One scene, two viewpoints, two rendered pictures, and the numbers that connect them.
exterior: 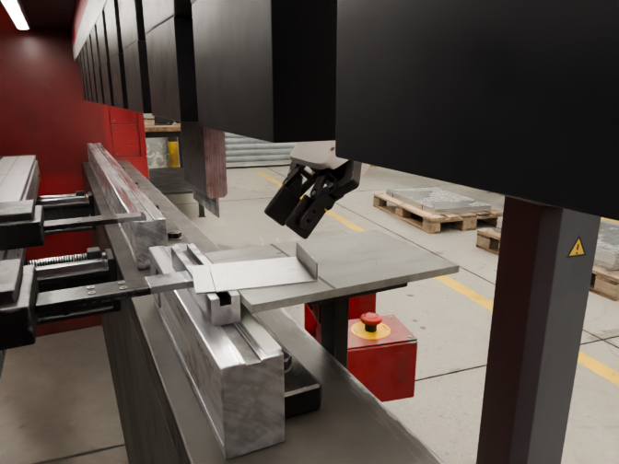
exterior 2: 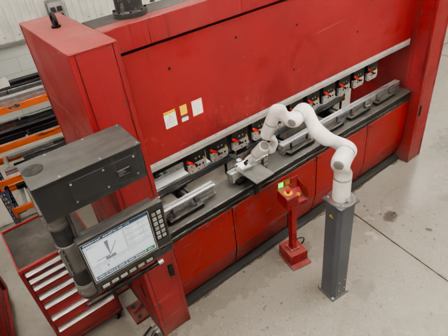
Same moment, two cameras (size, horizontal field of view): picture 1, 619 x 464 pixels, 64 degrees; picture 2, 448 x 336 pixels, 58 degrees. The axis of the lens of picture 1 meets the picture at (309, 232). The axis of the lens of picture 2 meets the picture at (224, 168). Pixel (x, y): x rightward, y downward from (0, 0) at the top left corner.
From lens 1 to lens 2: 300 cm
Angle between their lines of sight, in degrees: 75
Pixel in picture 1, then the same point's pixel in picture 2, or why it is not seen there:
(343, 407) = (240, 187)
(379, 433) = (236, 191)
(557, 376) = (329, 245)
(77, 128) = (396, 71)
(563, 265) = (327, 217)
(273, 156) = not seen: outside the picture
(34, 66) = not seen: hidden behind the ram
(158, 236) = (281, 149)
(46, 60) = not seen: hidden behind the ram
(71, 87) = (398, 53)
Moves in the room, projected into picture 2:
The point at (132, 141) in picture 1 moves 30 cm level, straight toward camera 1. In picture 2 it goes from (416, 83) to (395, 92)
